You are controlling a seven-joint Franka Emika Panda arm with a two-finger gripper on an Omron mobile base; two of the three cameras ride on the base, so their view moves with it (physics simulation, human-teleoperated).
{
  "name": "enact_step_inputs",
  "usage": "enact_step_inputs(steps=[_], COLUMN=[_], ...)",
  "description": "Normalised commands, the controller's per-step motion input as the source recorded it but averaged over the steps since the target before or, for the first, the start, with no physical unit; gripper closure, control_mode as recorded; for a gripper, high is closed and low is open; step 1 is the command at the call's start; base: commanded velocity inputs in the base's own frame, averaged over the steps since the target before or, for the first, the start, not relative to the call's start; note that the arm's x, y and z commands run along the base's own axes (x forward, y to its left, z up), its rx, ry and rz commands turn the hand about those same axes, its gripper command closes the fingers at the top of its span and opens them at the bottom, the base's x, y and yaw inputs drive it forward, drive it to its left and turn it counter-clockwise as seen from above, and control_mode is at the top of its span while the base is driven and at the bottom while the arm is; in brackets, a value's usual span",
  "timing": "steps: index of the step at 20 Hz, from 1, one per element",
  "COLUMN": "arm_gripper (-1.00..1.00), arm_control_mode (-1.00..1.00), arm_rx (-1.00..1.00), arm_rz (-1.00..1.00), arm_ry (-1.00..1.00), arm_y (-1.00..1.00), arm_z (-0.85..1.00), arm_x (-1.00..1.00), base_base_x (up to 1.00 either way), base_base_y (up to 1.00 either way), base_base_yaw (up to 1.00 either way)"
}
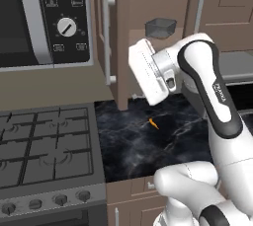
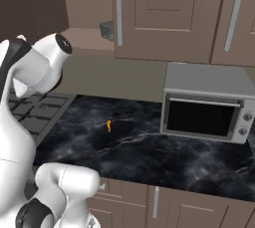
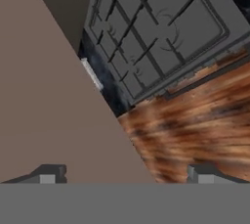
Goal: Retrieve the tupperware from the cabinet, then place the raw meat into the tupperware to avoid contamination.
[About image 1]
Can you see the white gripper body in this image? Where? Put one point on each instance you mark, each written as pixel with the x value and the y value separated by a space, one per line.
pixel 148 72

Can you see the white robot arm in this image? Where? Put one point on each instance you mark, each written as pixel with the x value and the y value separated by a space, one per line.
pixel 227 157

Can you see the brown open cabinet door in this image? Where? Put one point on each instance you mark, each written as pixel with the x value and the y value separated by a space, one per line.
pixel 120 39

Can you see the dark grey tupperware container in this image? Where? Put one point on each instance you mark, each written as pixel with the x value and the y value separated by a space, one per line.
pixel 160 28

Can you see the small orange object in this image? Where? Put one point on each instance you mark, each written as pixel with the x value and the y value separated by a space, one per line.
pixel 153 123

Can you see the black microwave oven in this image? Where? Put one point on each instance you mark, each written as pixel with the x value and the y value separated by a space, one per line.
pixel 66 16

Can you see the brown drawer front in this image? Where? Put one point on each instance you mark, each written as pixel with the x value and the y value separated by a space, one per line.
pixel 131 187

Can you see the grey gas stove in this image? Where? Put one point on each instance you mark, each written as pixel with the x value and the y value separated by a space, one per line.
pixel 49 151

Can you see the dark stove knob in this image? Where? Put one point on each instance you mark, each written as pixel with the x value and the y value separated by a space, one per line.
pixel 8 208
pixel 35 204
pixel 84 195
pixel 61 199

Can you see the brown base cupboard door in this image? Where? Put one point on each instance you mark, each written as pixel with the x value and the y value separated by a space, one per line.
pixel 138 213

